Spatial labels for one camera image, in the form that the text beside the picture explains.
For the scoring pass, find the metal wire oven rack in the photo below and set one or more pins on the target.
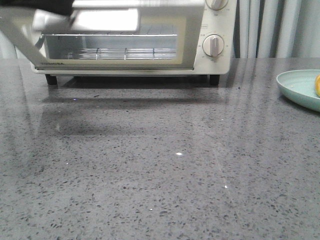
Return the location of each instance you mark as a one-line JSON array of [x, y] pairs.
[[122, 53]]

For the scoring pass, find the lower oven control knob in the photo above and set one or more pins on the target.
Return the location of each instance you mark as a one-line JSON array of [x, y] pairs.
[[213, 45]]

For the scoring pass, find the golden bread roll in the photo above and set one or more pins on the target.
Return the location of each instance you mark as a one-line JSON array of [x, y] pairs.
[[317, 85]]

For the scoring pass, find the light green round plate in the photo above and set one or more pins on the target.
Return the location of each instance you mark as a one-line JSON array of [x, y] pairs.
[[299, 87]]

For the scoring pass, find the glass oven door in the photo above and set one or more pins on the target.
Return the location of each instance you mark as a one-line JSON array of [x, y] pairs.
[[44, 37]]

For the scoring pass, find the upper oven control knob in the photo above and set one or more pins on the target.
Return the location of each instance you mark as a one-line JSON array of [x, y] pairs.
[[216, 5]]

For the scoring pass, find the white Toshiba toaster oven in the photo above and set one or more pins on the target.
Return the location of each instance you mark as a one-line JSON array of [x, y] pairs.
[[214, 22]]

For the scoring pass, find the oven control knob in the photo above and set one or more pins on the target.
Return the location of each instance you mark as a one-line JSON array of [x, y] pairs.
[[213, 45], [216, 5]]

